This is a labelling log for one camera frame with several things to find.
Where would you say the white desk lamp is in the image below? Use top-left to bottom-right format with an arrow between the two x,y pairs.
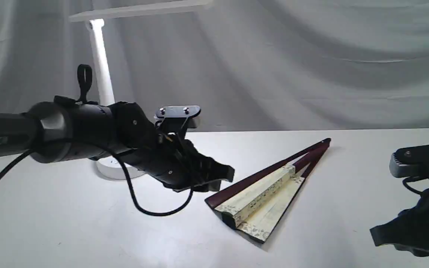
69,0 -> 215,180

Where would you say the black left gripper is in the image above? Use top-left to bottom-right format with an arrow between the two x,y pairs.
109,102 -> 235,193

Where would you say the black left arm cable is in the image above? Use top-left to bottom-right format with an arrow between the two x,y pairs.
0,141 -> 194,217

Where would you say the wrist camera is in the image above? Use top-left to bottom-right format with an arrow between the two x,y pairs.
154,105 -> 201,135
389,144 -> 429,178

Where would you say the maroon and cream folding fan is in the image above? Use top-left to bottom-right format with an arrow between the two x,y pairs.
205,138 -> 331,245

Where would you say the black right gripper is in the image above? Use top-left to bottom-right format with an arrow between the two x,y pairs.
370,189 -> 429,257

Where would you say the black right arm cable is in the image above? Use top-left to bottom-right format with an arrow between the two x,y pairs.
402,176 -> 429,195

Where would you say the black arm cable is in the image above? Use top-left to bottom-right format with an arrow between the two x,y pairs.
0,141 -> 194,217
402,176 -> 429,195

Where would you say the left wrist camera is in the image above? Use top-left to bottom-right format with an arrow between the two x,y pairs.
154,105 -> 201,135

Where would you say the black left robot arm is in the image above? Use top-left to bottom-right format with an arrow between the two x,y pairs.
0,102 -> 235,192

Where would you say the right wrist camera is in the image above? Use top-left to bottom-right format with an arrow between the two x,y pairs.
389,144 -> 429,178

